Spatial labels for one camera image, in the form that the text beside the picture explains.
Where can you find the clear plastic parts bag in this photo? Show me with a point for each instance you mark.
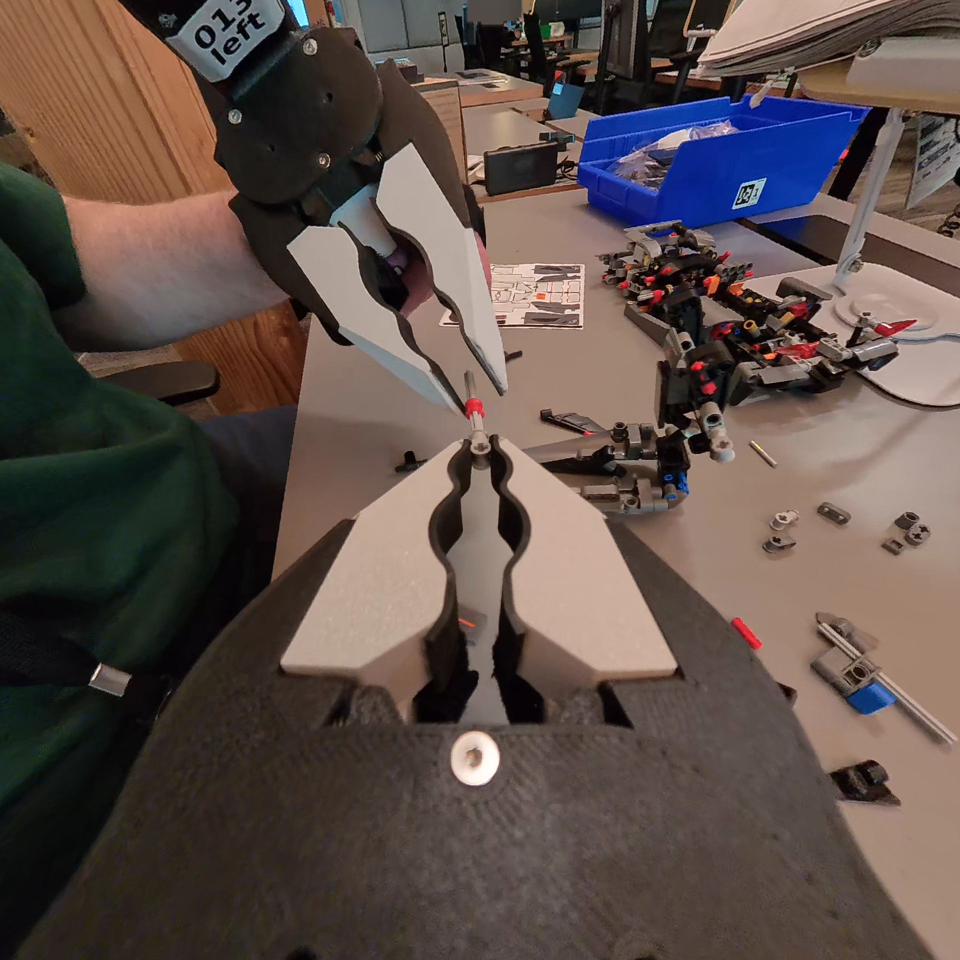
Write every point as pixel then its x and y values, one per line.
pixel 660 157

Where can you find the cardboard box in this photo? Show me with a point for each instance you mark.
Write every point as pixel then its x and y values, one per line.
pixel 446 120

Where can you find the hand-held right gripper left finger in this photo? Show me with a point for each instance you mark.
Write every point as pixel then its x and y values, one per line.
pixel 360 600

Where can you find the grey lego axle red bush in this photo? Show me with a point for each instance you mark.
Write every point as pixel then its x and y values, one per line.
pixel 473 407

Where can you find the person's left hand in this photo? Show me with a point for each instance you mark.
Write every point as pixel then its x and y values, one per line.
pixel 418 292

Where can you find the black box device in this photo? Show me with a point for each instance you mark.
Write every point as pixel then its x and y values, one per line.
pixel 521 169

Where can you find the blue plastic parts bin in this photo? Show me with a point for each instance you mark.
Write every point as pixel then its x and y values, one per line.
pixel 675 187

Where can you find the lego instruction booklet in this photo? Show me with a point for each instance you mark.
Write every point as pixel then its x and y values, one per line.
pixel 810 30

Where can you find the black lego axle connector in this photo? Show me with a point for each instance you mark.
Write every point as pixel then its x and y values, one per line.
pixel 409 461

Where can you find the grey blade lego assembly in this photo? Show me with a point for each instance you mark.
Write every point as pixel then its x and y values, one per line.
pixel 645 495

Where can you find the person's dark trousers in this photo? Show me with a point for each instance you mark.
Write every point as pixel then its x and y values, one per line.
pixel 247 465

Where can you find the person's green shirt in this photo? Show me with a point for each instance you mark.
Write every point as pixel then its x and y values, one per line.
pixel 90 487

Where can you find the hanging printed paper sheet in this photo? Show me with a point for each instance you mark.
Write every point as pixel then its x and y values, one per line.
pixel 934 157

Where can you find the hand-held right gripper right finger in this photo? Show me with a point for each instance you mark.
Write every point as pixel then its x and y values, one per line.
pixel 592 600

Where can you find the dark grey striped lego tile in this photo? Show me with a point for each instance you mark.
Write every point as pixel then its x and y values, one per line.
pixel 471 626

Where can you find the short light grey lego axle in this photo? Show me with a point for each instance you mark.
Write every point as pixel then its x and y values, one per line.
pixel 763 454

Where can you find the grey office chair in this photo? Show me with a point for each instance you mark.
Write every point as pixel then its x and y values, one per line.
pixel 165 382

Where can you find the grey blue axle subassembly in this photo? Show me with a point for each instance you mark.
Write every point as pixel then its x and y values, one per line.
pixel 900 697

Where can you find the sticker sheet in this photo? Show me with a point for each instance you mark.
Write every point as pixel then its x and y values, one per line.
pixel 540 296

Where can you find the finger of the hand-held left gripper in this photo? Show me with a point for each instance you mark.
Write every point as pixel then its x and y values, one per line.
pixel 450 247
pixel 352 300

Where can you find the person's left forearm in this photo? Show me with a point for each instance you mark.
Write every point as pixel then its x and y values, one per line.
pixel 165 262

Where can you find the black lego panel red pin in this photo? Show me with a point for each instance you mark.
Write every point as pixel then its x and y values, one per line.
pixel 559 418

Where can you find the wooden post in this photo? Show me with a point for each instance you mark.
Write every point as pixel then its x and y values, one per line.
pixel 112 90

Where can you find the white book stand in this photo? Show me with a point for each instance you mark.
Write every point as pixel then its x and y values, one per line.
pixel 915 375

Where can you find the scattered loose lego pieces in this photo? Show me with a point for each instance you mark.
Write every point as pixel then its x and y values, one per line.
pixel 832 514

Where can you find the lego car chassis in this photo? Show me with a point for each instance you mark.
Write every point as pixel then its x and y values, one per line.
pixel 712 300

